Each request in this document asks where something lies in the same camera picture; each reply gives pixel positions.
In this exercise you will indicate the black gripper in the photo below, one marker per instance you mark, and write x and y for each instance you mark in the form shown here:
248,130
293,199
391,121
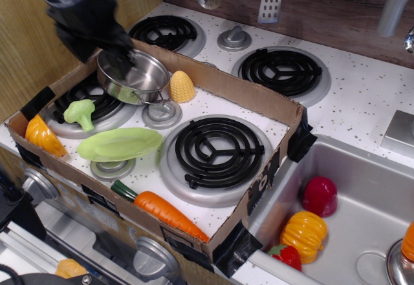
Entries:
89,25

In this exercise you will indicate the green toy broccoli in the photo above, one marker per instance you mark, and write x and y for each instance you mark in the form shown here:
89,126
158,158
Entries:
80,112

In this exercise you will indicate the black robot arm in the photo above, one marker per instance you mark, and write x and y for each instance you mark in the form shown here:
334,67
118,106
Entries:
85,25

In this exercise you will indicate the small steel pot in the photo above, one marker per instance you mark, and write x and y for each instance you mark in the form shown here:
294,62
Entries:
144,82

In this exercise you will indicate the front left black burner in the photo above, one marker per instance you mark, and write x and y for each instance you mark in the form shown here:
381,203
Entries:
109,112

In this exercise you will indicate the black burner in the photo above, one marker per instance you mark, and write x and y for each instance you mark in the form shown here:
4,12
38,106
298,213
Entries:
174,33
292,72
211,161
109,112

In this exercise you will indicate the back left black burner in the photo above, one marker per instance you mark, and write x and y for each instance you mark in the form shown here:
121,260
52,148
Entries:
174,33

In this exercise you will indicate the brown cardboard fence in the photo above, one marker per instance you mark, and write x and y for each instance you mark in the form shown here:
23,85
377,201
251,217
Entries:
231,245

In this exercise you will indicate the yellow toy corn cob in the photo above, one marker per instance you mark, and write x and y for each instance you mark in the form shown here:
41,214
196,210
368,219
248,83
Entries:
181,88

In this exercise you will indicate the silver knob base centre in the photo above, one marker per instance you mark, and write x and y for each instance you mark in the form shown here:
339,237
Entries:
162,115

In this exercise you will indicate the light green plastic plate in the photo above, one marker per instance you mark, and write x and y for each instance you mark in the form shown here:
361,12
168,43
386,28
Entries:
119,144

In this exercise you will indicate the silver stove knob top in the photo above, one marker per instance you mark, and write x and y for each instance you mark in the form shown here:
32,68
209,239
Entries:
234,40

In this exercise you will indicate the silver knob base under plate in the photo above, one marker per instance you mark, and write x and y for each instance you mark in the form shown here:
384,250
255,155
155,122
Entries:
111,171

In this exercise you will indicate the orange toy pumpkin half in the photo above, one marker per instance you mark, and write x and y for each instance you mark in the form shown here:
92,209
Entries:
39,133

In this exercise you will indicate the front right black burner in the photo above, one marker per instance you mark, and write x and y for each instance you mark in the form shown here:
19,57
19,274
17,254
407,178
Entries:
211,161

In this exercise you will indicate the orange toy carrot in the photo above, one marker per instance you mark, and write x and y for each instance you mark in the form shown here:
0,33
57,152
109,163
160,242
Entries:
160,209

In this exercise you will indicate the hanging metal spatula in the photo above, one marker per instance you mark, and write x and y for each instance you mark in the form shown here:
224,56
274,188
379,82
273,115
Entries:
269,11

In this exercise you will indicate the silver oven knob left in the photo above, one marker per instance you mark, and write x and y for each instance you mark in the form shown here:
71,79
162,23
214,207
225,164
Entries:
39,187

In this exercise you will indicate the silver oven knob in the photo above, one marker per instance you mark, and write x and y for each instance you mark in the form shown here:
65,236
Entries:
39,187
152,261

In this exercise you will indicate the back right black burner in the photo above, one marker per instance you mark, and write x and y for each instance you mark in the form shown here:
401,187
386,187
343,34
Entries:
292,72

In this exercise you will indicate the silver oven knob right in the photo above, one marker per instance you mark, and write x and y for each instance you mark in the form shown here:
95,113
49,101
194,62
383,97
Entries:
152,261

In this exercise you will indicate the orange toy piece bottom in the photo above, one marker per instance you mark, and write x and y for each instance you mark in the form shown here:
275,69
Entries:
69,268

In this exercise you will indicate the dark red toy pepper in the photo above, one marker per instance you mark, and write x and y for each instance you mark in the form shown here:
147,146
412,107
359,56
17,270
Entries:
320,196

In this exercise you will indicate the yellow toy pumpkin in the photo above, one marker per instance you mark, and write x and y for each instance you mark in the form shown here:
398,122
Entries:
305,231

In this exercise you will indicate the red toy strawberry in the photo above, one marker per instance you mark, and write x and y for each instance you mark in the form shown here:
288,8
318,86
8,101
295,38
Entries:
286,254

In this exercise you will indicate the silver faucet spout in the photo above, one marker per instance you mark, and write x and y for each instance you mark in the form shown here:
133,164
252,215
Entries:
390,17

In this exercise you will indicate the silver toy sink basin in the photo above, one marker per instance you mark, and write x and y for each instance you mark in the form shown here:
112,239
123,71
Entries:
375,208

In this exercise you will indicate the orange toy in sink corner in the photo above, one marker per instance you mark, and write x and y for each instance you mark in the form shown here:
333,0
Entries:
407,245

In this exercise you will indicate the silver faucet base plate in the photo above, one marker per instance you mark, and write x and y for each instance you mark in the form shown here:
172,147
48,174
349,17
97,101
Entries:
399,134

